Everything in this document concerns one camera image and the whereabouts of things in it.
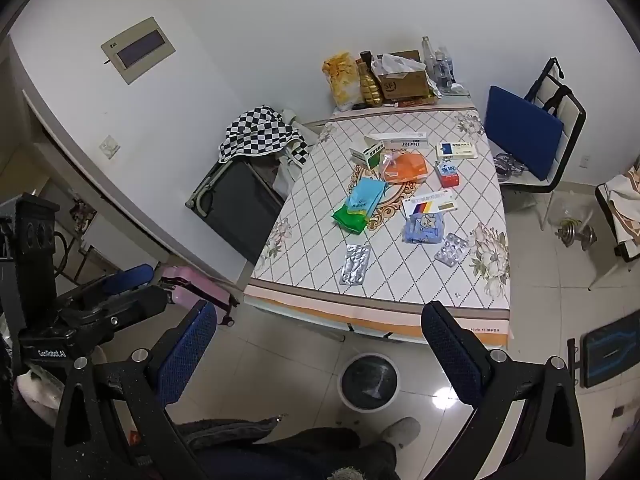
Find blue cushion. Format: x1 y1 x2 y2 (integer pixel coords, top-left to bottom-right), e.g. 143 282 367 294
483 85 565 181

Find cooking oil bottle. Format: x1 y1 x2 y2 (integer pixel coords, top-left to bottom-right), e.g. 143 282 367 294
356 50 385 108

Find person's dark trouser legs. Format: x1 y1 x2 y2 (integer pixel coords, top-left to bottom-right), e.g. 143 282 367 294
172 416 401 480

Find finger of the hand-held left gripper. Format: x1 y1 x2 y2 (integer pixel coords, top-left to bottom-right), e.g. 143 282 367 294
60 284 177 333
55 264 156 311

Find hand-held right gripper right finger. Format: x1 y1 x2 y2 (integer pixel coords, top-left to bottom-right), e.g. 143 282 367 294
420 301 586 480

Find dumbbell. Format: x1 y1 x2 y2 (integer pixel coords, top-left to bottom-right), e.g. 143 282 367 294
555 217 598 250

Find long white box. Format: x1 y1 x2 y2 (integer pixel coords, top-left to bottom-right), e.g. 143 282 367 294
364 132 432 153

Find black and white checkered cloth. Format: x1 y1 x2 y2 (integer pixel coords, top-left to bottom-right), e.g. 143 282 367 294
218 105 312 166

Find grey slipper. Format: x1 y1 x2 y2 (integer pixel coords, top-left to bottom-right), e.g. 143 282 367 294
376 416 422 452

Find silver blister pack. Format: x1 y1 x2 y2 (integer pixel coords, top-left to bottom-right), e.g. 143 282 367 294
433 232 473 267
340 244 372 287

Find table with patterned tablecloth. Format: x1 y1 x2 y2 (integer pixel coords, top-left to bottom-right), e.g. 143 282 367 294
244 96 512 348

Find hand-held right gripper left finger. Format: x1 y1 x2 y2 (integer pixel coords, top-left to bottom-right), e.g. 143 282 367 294
52 300 217 480

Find green packet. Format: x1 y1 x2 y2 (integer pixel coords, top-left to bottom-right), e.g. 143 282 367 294
332 204 373 235

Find metal bowls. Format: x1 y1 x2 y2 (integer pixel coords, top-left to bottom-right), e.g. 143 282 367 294
494 152 527 179

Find small red and blue box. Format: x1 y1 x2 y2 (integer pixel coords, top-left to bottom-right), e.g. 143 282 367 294
433 160 462 189

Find orange plastic packet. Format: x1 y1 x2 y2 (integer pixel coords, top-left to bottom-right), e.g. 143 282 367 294
379 151 431 183

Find white and yellow box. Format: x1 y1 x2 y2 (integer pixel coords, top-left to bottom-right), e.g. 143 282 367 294
435 141 479 161

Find white box with coloured stripes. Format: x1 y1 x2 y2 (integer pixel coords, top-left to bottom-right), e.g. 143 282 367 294
402 191 460 218

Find brown cardboard box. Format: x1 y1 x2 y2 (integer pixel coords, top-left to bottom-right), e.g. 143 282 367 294
375 50 432 102

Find pink suitcase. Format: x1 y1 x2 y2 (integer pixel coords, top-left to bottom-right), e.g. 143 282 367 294
159 265 238 328

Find blue printed packet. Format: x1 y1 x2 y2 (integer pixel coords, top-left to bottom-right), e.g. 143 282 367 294
402 211 446 246

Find plastic water bottle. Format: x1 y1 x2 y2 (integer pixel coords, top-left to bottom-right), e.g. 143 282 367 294
433 50 455 93

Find black open suitcase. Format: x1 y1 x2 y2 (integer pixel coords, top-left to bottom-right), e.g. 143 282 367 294
185 155 287 263

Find yellow snack bag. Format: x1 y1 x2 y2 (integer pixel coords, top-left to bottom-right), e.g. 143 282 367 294
322 51 363 112

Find beige wall panel box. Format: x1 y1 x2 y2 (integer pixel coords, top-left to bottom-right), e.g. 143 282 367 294
100 16 177 86

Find green and white box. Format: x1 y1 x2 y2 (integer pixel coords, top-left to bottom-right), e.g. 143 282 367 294
349 142 386 171

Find teal packet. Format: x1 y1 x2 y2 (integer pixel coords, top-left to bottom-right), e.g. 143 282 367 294
346 177 388 217

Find white round trash bin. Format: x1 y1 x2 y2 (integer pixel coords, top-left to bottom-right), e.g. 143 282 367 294
339 352 402 413

